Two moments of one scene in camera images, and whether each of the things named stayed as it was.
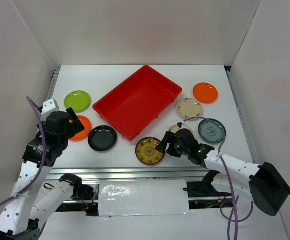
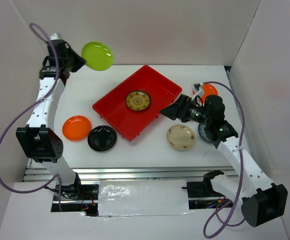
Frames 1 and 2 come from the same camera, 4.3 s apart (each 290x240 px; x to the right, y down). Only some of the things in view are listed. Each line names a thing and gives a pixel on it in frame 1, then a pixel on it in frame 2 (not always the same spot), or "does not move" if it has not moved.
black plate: x=101 y=138 does not move
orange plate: x=84 y=134 does not move
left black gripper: x=75 y=126 to x=80 y=61
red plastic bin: x=134 y=103 does not move
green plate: x=79 y=101 to x=98 y=55
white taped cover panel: x=144 y=197 does not move
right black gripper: x=167 y=138 to x=180 y=109
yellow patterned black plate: x=146 y=152 to x=137 y=100
